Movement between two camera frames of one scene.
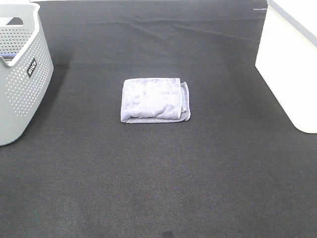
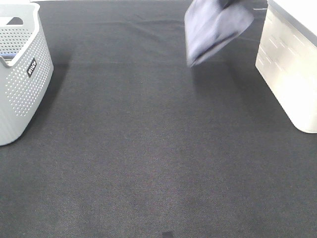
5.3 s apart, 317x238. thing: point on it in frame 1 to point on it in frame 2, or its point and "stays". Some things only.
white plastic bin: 287,58 stays
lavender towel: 155,100 to 210,27
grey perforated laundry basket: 26,68 stays
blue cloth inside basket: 8,56 stays
